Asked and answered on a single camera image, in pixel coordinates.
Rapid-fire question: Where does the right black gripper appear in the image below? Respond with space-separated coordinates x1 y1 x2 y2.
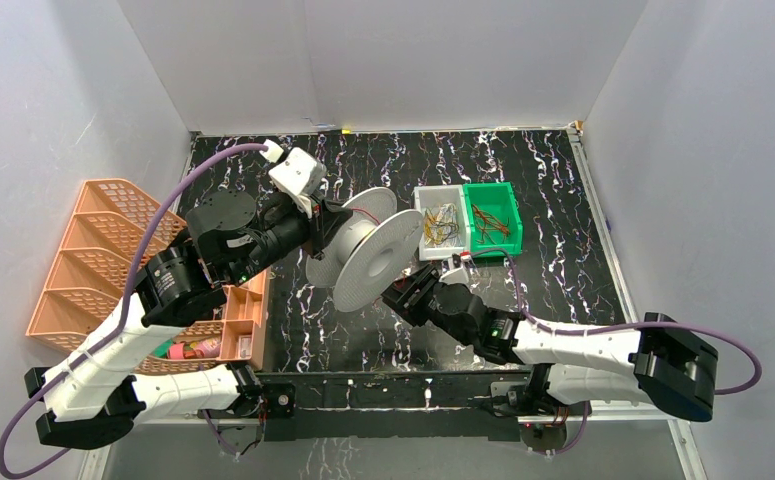
375 262 474 346

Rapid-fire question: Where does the white perforated cable spool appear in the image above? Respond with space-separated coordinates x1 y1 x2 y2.
305 187 423 312

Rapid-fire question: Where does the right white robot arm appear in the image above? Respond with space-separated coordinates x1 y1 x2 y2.
381 265 718 422

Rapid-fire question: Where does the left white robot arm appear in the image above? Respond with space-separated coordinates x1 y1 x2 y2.
25 190 355 450

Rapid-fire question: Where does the white parts bin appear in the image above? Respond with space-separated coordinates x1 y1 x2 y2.
413 185 471 261

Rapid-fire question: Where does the green parts bin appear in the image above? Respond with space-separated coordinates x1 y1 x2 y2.
463 182 524 258

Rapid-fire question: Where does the orange file organizer rack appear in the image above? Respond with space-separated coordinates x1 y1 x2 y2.
26 179 270 375

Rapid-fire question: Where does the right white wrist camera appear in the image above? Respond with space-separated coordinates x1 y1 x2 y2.
440 251 472 285

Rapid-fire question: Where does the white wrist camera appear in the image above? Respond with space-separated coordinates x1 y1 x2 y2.
440 251 472 285
261 140 326 219

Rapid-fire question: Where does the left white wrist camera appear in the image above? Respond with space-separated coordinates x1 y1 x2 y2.
261 140 326 219

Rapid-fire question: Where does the yellow wires bundle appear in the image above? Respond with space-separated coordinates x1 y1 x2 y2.
423 203 465 248

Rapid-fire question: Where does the red wires bundle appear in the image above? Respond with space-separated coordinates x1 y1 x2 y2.
471 205 513 238

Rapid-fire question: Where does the aluminium frame rail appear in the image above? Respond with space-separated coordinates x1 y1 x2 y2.
565 132 710 480

